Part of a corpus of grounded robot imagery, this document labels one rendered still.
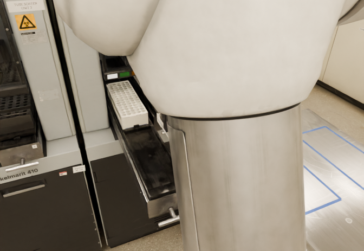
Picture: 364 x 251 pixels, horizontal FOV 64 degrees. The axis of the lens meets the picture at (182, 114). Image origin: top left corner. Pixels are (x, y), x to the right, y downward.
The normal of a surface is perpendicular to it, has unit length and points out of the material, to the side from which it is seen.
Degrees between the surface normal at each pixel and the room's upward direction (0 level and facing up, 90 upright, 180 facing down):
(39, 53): 90
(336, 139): 0
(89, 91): 90
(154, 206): 90
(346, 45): 90
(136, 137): 0
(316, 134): 0
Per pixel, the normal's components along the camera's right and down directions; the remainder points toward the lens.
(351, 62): -0.92, 0.20
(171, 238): 0.01, -0.84
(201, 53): -0.23, 0.50
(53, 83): 0.40, 0.50
